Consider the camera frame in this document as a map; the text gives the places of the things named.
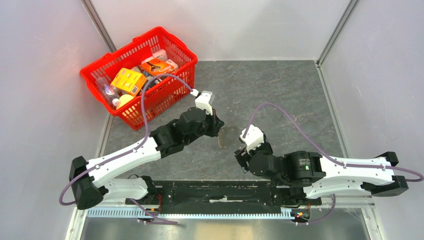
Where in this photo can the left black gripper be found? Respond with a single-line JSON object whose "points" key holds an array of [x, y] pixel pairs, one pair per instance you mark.
{"points": [[216, 124]]}

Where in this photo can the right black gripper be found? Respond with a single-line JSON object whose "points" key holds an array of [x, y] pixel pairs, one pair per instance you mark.
{"points": [[242, 156]]}

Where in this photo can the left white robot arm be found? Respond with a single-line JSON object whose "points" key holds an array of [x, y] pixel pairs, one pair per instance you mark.
{"points": [[94, 181]]}

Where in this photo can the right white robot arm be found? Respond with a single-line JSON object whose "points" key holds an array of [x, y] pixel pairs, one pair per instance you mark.
{"points": [[310, 176]]}

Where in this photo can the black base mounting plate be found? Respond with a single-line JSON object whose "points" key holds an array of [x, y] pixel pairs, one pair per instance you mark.
{"points": [[223, 197]]}

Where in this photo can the red plastic shopping basket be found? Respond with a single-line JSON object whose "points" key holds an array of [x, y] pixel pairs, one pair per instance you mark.
{"points": [[162, 95]]}

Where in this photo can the white small box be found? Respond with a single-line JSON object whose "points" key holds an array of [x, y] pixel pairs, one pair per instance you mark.
{"points": [[160, 54]]}

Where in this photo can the yellow round ball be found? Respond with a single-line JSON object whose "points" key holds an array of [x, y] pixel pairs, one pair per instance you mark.
{"points": [[124, 99]]}

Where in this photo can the yellow orange carton box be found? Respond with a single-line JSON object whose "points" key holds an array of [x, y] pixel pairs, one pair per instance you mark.
{"points": [[129, 81]]}

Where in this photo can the clear plastic bottle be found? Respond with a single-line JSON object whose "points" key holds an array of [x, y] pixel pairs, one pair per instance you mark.
{"points": [[107, 91]]}

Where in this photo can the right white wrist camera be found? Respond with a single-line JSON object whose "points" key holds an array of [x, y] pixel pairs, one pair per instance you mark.
{"points": [[252, 137]]}

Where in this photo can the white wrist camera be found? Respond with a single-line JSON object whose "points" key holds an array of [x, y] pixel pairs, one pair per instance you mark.
{"points": [[204, 102], [252, 137]]}

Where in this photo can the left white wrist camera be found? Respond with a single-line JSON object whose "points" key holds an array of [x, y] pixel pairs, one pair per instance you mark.
{"points": [[204, 102]]}

